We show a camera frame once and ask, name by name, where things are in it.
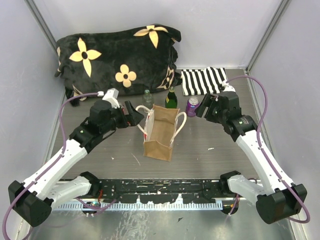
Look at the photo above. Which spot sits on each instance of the purple soda can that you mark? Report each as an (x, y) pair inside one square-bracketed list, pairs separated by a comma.
[(191, 106)]

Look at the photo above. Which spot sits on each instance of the aluminium rail frame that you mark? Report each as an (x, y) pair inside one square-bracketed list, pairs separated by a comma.
[(159, 206)]

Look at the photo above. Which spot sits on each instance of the black floral plush blanket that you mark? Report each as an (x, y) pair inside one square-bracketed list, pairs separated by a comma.
[(131, 61)]

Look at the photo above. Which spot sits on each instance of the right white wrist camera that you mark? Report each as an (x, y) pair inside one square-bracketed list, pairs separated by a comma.
[(226, 88)]

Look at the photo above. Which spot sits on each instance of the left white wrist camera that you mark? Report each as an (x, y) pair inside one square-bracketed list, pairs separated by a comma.
[(110, 96)]

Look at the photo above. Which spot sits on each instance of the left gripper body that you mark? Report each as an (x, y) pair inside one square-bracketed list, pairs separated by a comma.
[(119, 119)]

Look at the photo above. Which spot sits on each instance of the black white striped cloth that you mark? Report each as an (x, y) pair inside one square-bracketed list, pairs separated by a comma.
[(209, 80)]

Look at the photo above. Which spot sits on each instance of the green glass bottle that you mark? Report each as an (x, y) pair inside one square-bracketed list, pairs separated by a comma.
[(171, 101)]

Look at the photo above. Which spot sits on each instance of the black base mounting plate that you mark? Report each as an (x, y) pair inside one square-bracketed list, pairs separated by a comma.
[(158, 191)]

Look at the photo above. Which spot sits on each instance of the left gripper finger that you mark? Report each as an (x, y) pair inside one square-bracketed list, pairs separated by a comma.
[(129, 107), (135, 117)]

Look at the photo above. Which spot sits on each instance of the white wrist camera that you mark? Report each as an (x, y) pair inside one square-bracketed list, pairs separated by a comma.
[(226, 88), (110, 96)]

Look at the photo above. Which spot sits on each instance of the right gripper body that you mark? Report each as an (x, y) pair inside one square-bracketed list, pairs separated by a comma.
[(214, 113)]

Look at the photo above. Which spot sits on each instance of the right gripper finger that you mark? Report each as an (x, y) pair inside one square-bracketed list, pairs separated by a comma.
[(201, 111), (206, 101)]

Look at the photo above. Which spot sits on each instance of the clear glass bottle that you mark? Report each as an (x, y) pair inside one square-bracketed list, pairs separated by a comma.
[(147, 99)]

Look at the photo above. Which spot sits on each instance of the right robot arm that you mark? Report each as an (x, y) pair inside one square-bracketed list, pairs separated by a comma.
[(278, 197)]

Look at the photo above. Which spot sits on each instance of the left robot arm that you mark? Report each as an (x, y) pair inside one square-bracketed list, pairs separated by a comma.
[(36, 197)]

